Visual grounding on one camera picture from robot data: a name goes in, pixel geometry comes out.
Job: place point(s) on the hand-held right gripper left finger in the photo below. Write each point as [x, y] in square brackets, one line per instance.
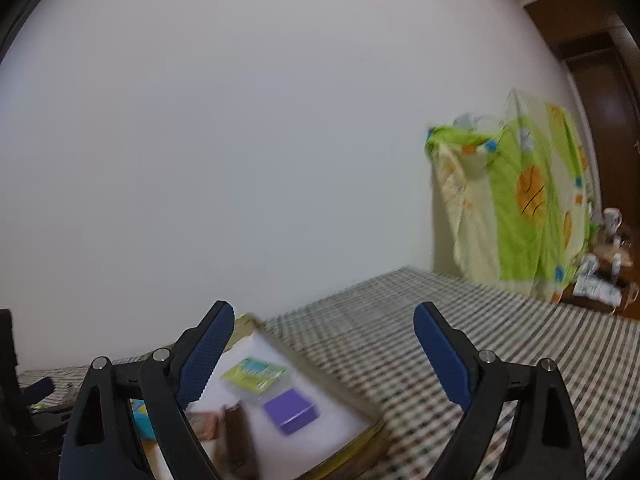
[205, 355]

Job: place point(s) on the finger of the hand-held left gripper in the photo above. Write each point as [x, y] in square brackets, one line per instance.
[37, 388]

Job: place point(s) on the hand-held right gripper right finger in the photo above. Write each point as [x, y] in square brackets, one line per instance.
[445, 355]

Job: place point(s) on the clear plastic box green label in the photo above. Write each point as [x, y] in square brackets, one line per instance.
[255, 375]

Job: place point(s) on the brown ridged bar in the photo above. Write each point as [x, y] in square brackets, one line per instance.
[240, 440]

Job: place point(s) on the purple box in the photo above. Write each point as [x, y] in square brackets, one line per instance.
[287, 407]

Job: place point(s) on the gold metal tin tray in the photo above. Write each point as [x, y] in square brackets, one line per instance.
[350, 452]

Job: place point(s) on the checkered tablecloth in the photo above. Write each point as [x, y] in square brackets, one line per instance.
[390, 320]

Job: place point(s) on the white paper liner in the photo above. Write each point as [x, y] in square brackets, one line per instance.
[330, 435]

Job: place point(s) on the green printed blanket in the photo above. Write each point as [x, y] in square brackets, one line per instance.
[510, 210]

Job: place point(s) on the white packet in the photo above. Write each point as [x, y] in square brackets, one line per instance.
[595, 290]

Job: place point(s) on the wooden side table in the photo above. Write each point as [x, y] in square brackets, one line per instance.
[630, 305]

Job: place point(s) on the white bottle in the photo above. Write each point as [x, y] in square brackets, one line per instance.
[616, 265]

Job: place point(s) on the white mug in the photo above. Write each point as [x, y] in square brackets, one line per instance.
[611, 220]

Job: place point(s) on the wooden door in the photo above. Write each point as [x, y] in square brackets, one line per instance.
[605, 110]

